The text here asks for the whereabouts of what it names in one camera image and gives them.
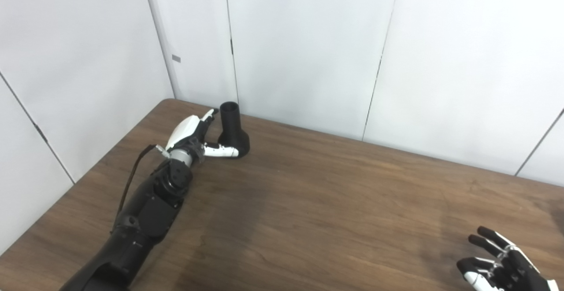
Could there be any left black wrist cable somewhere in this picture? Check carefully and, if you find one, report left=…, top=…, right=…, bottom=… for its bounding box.
left=110, top=145, right=171, bottom=234

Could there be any black flared nozzle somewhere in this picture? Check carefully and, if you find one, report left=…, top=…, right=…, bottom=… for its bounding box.
left=218, top=102, right=251, bottom=157

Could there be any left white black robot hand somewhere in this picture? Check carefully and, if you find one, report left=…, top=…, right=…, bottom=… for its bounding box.
left=165, top=108, right=241, bottom=160

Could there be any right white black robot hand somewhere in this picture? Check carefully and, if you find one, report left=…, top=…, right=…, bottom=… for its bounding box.
left=456, top=226, right=560, bottom=291

